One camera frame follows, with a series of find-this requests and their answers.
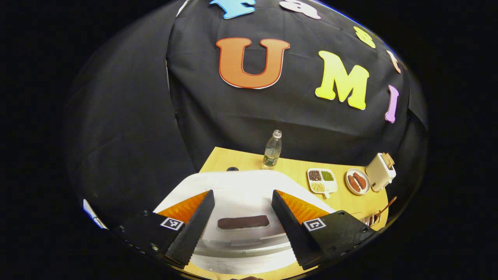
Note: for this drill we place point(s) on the white round plate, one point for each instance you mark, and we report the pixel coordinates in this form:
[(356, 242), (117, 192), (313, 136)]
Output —
[(350, 172)]

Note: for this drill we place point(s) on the brown sausage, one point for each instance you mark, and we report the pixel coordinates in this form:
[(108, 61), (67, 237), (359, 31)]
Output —
[(353, 184), (360, 180)]

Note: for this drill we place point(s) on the clear chopstick holder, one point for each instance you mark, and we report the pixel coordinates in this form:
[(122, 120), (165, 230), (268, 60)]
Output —
[(371, 221)]

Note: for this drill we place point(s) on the white rice cooker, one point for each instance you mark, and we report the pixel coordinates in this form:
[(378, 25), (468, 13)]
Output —
[(241, 194)]

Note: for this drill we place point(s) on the black backdrop cloth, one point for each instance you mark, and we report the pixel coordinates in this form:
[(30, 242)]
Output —
[(128, 136)]

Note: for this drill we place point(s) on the white toaster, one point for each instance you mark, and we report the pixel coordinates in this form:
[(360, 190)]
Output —
[(377, 173)]

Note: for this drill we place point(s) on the brown wooden spoon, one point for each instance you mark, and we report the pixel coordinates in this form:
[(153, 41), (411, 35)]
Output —
[(387, 206)]

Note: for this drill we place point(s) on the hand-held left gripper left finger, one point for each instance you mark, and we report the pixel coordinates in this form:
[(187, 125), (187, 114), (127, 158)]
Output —
[(194, 229)]

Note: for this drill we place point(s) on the white side desk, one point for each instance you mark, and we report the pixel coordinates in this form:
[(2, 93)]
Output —
[(91, 214)]

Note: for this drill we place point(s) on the white divided bean dish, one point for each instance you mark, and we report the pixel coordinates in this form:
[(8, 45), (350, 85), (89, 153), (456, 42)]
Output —
[(323, 182)]

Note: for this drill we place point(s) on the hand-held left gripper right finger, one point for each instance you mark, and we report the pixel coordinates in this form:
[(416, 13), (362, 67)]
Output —
[(291, 229)]

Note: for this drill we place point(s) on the clear plastic water bottle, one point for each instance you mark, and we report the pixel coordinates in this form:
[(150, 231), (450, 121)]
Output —
[(272, 151)]

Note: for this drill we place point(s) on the toast bread slice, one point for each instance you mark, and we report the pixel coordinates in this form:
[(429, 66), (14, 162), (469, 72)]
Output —
[(388, 159)]

